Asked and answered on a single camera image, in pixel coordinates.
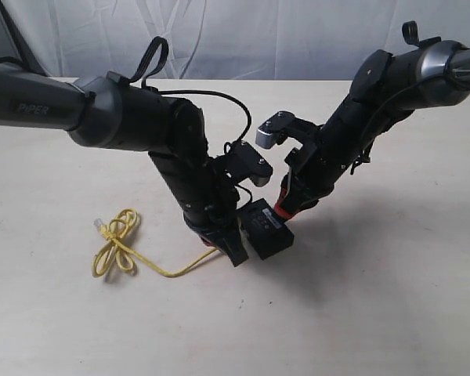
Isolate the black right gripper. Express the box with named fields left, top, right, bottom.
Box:
left=273, top=143, right=351, bottom=221

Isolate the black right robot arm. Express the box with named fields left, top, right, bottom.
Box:
left=270, top=21, right=470, bottom=220

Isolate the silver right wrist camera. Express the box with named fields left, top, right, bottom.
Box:
left=255, top=110, right=320, bottom=150

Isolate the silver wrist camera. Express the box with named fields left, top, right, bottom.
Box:
left=255, top=110, right=320, bottom=150
left=214, top=141, right=273, bottom=187

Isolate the yellow ethernet cable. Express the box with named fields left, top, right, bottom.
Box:
left=92, top=208, right=220, bottom=278

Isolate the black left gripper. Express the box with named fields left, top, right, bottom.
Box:
left=183, top=187, right=248, bottom=267

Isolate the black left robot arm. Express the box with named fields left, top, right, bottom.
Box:
left=0, top=37, right=248, bottom=266

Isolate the grey backdrop curtain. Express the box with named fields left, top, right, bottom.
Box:
left=0, top=1, right=470, bottom=80

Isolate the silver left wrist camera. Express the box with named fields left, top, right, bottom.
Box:
left=214, top=141, right=273, bottom=187

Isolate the black network switch box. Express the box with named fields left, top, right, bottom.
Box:
left=237, top=199, right=295, bottom=260

